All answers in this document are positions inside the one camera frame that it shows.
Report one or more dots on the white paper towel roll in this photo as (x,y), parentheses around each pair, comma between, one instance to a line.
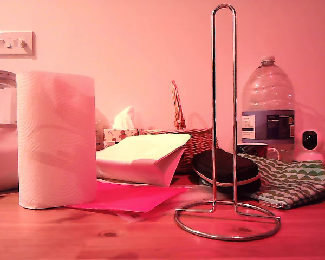
(57,135)

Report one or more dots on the white paper bag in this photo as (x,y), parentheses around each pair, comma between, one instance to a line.
(140,151)

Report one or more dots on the gingerbread print tissue box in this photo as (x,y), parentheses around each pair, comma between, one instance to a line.
(124,135)

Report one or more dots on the white tissue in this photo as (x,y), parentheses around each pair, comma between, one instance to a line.
(124,117)

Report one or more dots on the clear labelled bottle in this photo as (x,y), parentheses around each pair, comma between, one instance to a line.
(100,132)

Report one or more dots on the black zip case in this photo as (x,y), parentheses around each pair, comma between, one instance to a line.
(224,168)

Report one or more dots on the pink paper sheet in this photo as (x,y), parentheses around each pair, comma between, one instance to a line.
(130,197)

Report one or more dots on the dark patterned mug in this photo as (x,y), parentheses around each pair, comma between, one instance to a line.
(256,149)

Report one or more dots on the large clear water bottle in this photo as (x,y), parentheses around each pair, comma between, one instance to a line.
(268,94)

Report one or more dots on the green patterned fabric pouch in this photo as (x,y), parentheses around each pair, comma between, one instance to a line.
(287,178)

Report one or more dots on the pale storage container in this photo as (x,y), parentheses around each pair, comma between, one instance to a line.
(2,162)

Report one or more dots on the small white round camera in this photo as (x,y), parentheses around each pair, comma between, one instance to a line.
(310,140)

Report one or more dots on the white wall switch plate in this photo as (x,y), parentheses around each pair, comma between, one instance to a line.
(13,44)

